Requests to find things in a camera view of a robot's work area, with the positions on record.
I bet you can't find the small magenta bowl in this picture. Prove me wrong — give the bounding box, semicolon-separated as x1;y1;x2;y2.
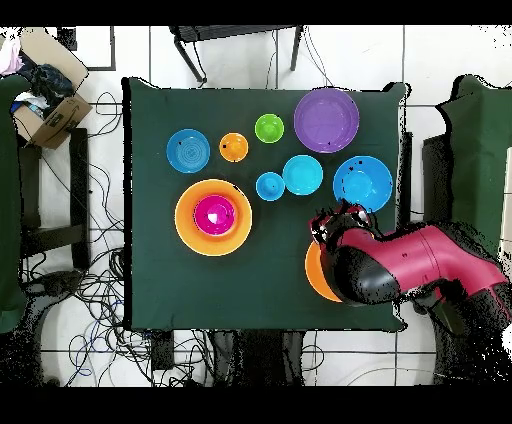
193;194;237;237

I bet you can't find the blue cup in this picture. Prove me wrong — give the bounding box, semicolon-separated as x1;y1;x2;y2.
255;171;286;202

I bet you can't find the large orange bowl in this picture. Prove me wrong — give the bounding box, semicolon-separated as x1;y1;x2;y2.
304;239;345;304
174;178;254;258

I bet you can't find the small cyan bowl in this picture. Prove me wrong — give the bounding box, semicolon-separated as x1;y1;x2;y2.
281;154;324;197

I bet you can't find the orange cup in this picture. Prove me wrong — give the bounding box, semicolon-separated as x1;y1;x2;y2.
218;132;250;164

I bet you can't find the green cup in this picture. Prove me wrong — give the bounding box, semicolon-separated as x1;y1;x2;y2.
254;113;286;144

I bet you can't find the blue ribbed-bottom bowl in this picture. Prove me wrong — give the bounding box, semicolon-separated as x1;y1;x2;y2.
165;128;212;174

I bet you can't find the large blue bowl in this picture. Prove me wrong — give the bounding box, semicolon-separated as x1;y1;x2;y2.
332;155;394;214

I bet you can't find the large purple bowl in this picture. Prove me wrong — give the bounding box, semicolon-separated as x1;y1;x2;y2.
293;87;361;154

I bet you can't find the dark green tablecloth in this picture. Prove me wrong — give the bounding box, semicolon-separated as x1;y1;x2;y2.
121;76;411;333

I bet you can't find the black equipment case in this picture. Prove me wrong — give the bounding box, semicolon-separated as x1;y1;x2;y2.
421;133;455;235

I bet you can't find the cardboard box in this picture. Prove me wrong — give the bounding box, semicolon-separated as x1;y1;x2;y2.
11;26;94;150

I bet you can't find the green cloth covered table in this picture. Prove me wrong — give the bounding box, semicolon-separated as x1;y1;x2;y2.
0;74;32;334
435;74;512;336

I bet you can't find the dark blue cloth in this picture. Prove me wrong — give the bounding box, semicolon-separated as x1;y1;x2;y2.
17;55;75;109

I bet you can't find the white panel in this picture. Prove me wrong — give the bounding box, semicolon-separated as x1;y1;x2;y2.
499;145;512;257

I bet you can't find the pink cloth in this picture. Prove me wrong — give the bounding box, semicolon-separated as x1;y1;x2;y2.
0;37;24;77

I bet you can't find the tangle of black cables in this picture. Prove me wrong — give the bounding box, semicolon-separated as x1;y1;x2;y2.
23;90;209;387

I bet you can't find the black bench frame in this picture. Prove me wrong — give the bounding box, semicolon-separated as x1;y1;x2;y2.
17;127;92;271

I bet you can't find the black metal chair frame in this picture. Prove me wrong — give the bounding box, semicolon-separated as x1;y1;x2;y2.
168;24;304;84

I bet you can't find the black pedestal foot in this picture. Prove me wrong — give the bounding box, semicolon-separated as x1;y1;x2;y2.
21;269;85;299

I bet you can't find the black square floor frame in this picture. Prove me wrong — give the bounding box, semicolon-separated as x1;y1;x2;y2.
56;25;117;72

